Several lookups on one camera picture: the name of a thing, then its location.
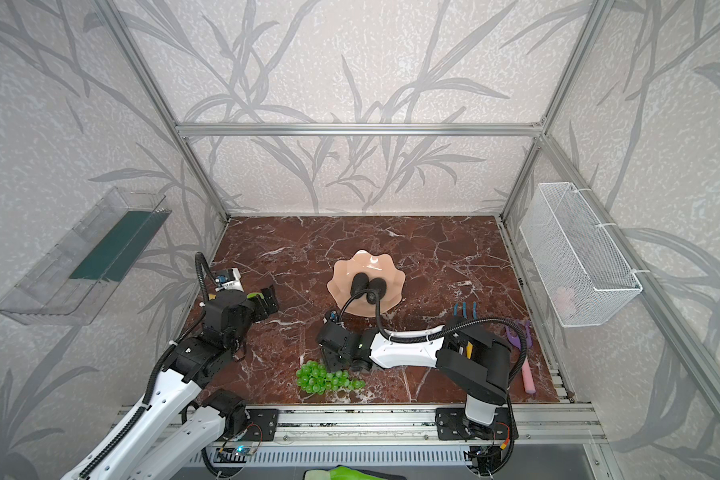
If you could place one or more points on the dark avocado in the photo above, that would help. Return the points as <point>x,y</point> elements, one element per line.
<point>359,285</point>
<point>378,288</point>

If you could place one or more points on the pink scalloped fruit bowl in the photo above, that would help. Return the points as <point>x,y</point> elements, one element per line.
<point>365,271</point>

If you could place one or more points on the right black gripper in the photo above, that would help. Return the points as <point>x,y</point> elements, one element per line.
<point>331,346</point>

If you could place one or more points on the green white object bottom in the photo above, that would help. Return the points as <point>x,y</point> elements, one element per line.
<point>346,473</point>

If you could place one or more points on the pink object in basket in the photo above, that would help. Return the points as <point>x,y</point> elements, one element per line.
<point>564,301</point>

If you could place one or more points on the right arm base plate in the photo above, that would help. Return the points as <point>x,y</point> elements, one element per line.
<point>452,424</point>

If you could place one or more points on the green fake grape bunch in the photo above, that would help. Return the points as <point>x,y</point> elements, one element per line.
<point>314,378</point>

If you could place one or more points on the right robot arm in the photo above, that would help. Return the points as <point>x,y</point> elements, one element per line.
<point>481,356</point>

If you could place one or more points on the white wire mesh basket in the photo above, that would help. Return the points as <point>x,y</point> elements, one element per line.
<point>571,247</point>

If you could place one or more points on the aluminium front rail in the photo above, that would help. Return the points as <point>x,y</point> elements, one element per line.
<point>415,424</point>

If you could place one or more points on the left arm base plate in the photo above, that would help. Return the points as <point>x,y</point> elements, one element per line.
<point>256,425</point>

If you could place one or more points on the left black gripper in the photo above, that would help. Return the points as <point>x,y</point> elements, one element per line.
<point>263,301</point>

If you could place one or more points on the pink handled purple tool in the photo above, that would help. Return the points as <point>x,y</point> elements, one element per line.
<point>514,340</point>

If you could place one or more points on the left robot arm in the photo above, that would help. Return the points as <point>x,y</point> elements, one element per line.
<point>134,448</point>

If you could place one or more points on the clear plastic wall bin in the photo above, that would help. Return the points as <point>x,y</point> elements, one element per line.
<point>70,284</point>

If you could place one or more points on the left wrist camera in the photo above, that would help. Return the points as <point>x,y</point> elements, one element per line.
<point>228,279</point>

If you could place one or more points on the blue garden fork tool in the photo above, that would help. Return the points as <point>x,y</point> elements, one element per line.
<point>465,310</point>

